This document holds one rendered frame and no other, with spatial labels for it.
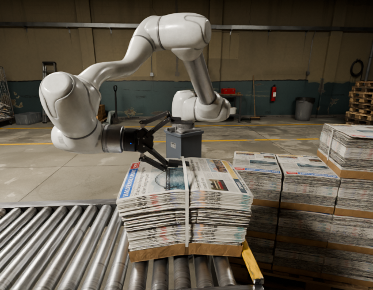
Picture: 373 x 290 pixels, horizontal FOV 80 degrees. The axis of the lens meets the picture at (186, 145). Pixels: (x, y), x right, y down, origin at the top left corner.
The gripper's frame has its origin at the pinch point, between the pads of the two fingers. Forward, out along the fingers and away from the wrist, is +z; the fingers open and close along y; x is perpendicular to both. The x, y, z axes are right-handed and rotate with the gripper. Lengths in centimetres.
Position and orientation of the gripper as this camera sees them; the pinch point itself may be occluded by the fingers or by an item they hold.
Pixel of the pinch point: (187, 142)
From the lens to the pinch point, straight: 73.7
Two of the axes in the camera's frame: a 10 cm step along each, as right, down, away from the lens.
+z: 10.0, 0.5, 0.8
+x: 0.6, 3.0, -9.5
